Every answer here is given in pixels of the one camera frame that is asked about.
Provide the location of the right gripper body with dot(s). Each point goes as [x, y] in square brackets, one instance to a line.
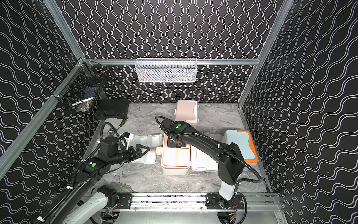
[170, 143]

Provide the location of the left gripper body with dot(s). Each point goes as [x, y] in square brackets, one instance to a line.
[133, 153]

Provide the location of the peach tray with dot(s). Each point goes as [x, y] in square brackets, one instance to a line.
[175, 158]

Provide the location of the white first aid box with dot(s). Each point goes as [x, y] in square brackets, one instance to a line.
[200, 162]

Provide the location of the pink first aid box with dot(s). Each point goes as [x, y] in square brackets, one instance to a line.
[187, 110]

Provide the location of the light blue first aid box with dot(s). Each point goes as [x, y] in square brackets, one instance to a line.
[245, 143]

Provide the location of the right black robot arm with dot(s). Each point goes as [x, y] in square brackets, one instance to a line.
[232, 168]

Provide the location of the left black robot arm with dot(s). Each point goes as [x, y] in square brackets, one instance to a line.
[111, 150]

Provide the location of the black plastic tool case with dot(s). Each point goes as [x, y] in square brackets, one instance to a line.
[112, 108]

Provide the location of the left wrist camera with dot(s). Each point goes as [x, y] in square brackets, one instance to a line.
[128, 138]

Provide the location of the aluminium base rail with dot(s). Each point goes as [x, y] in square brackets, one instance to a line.
[197, 202]

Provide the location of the white wire wall basket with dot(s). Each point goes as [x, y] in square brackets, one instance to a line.
[166, 70]

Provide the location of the black wire wall basket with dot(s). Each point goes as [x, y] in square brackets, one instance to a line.
[82, 94]

